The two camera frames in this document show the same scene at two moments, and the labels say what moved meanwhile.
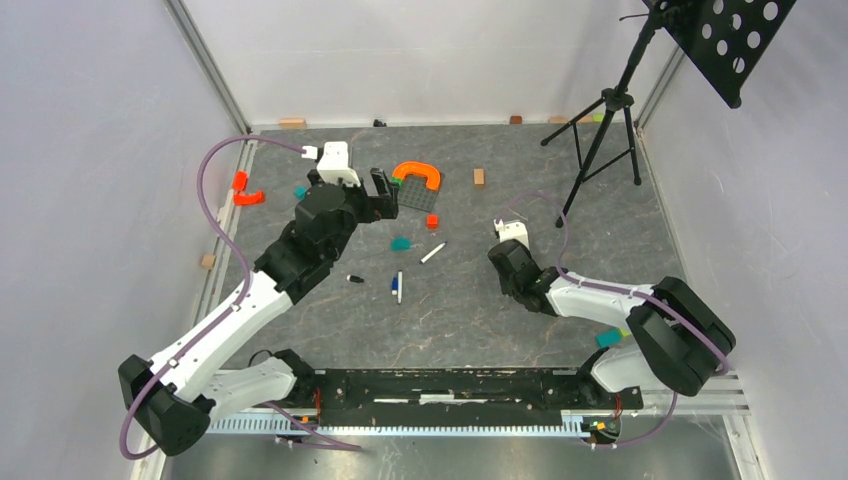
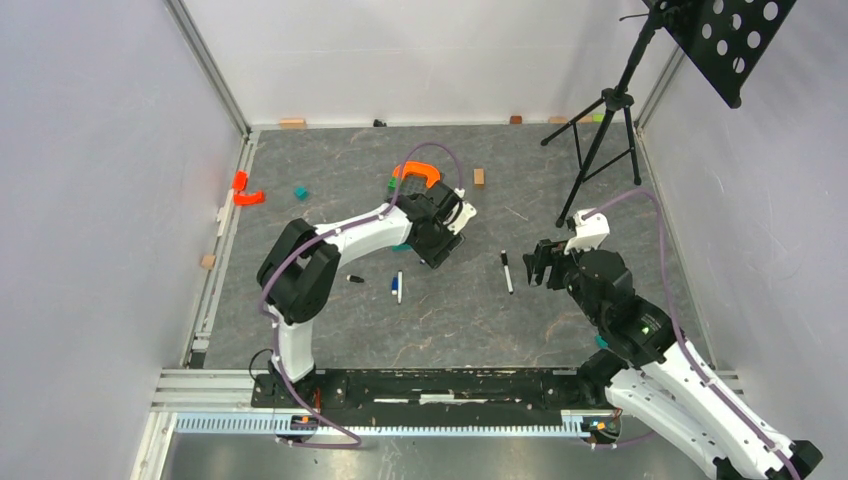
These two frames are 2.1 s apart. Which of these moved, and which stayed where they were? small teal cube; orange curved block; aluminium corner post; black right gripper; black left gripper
Moved: black right gripper; black left gripper
Stayed: orange curved block; small teal cube; aluminium corner post
